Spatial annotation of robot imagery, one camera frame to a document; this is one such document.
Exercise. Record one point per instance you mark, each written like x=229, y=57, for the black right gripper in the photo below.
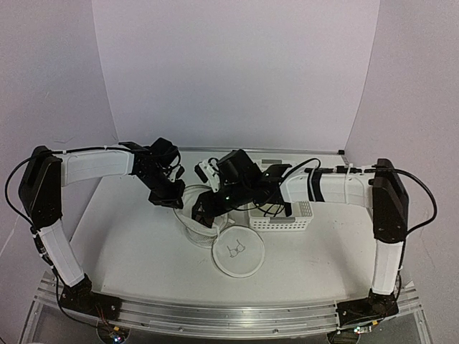
x=212, y=208

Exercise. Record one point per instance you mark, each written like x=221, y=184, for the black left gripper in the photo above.
x=172, y=201

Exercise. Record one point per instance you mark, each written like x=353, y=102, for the white perforated plastic basket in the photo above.
x=297, y=216

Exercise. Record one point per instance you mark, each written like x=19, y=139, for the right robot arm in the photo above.
x=376, y=188

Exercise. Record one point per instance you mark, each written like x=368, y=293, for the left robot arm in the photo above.
x=40, y=191

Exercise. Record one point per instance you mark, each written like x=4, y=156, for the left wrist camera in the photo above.
x=175, y=173

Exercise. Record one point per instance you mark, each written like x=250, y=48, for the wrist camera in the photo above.
x=175, y=173
x=208, y=172

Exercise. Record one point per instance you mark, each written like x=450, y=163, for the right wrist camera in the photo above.
x=208, y=172

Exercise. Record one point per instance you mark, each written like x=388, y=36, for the aluminium table rail frame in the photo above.
x=139, y=252

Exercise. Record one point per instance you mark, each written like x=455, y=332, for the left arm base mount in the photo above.
x=81, y=298

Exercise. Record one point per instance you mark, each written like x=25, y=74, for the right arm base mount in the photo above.
x=365, y=310

